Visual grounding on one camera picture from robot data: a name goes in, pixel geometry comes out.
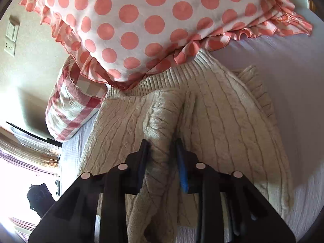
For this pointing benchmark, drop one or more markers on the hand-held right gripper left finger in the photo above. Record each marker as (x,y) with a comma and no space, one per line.
(142,165)

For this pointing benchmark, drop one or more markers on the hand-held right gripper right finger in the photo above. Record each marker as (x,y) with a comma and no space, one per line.
(182,168)

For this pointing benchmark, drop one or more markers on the red checked pillow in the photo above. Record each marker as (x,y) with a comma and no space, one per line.
(68,106)

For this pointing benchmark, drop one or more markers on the black bag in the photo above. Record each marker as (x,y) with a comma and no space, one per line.
(39,198)

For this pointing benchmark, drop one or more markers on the dark wooden furniture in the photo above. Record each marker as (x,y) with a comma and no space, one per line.
(33,141)

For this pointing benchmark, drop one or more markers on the white bed sheet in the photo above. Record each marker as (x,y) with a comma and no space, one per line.
(283,81)

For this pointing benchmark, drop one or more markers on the pink polka dot pillow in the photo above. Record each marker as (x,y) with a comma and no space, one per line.
(141,30)

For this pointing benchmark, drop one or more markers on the white wall socket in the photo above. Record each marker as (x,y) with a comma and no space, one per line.
(10,47)

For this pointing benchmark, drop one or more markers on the white wall switch panel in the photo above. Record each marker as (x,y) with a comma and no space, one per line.
(12,30)

